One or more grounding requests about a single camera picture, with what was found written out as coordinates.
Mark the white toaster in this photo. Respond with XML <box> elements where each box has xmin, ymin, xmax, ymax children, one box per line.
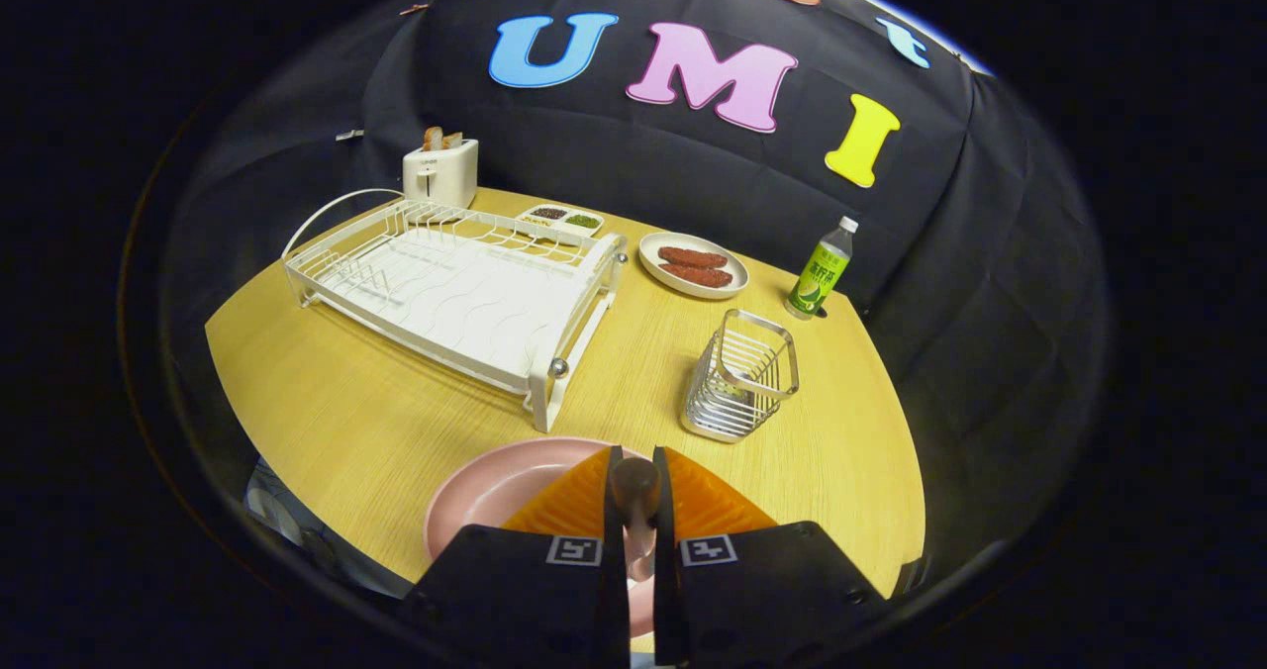
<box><xmin>402</xmin><ymin>138</ymin><xmax>480</xmax><ymax>210</ymax></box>

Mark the silver wire basket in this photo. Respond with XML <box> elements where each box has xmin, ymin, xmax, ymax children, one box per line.
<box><xmin>680</xmin><ymin>309</ymin><xmax>801</xmax><ymax>444</ymax></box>

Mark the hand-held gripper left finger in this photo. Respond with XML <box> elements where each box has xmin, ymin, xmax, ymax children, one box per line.
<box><xmin>401</xmin><ymin>445</ymin><xmax>632</xmax><ymax>668</ymax></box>

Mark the white plate with meat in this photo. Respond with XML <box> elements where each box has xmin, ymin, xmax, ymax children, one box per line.
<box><xmin>638</xmin><ymin>231</ymin><xmax>750</xmax><ymax>301</ymax></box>

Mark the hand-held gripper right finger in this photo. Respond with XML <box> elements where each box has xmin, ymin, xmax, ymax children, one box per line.
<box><xmin>651</xmin><ymin>445</ymin><xmax>887</xmax><ymax>668</ymax></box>

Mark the black backdrop cloth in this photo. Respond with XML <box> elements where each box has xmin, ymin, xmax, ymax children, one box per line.
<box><xmin>129</xmin><ymin>0</ymin><xmax>1110</xmax><ymax>571</ymax></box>

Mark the metal spoon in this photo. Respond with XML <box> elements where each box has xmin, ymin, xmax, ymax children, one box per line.
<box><xmin>609</xmin><ymin>456</ymin><xmax>662</xmax><ymax>583</ymax></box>

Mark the white wire dish rack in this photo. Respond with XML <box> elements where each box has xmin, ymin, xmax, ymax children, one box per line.
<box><xmin>281</xmin><ymin>188</ymin><xmax>629</xmax><ymax>434</ymax></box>

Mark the pink plate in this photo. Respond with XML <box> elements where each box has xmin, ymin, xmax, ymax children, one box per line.
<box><xmin>424</xmin><ymin>436</ymin><xmax>659</xmax><ymax>640</ymax></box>

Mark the green label plastic bottle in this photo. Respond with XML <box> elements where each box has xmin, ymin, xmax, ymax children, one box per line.
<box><xmin>784</xmin><ymin>216</ymin><xmax>860</xmax><ymax>322</ymax></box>

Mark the white divided seed dish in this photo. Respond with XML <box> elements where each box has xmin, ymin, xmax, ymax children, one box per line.
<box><xmin>517</xmin><ymin>203</ymin><xmax>606</xmax><ymax>238</ymax></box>

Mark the red meat piece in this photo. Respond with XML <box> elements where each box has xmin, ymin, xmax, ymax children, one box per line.
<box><xmin>660</xmin><ymin>263</ymin><xmax>734</xmax><ymax>289</ymax></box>
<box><xmin>658</xmin><ymin>245</ymin><xmax>730</xmax><ymax>270</ymax></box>

